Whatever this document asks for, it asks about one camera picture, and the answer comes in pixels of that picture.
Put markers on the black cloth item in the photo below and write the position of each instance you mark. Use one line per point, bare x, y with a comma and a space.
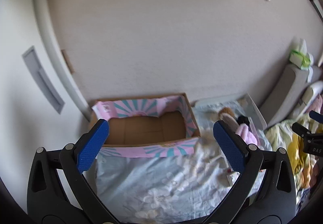
243, 120

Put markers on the pink knit roll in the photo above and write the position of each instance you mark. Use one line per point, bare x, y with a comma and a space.
246, 134

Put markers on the yellow floral quilt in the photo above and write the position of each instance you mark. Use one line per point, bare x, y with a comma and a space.
290, 143

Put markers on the cardboard box with pink lining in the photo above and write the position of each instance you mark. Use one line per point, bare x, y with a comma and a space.
146, 128

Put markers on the small white vial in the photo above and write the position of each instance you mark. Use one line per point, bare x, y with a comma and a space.
231, 178

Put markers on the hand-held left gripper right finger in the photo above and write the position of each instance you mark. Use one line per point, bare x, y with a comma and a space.
228, 148

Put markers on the light blue floral cloth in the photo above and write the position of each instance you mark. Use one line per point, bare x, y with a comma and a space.
151, 183

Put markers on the white door frame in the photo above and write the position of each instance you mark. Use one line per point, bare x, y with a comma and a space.
50, 37

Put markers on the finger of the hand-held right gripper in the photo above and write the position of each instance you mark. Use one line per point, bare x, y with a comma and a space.
316, 116
301, 130

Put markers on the white pillow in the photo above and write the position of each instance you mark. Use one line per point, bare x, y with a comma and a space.
311, 94

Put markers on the green tissue pack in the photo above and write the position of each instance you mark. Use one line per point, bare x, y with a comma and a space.
301, 56

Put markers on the brown plush item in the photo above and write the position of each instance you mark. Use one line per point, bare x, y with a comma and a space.
227, 112

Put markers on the pink cloth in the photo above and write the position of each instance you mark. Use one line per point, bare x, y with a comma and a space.
318, 104

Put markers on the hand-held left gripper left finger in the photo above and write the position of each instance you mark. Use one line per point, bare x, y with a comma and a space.
93, 145

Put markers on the grey cushion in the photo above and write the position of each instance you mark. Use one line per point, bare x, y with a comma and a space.
285, 93

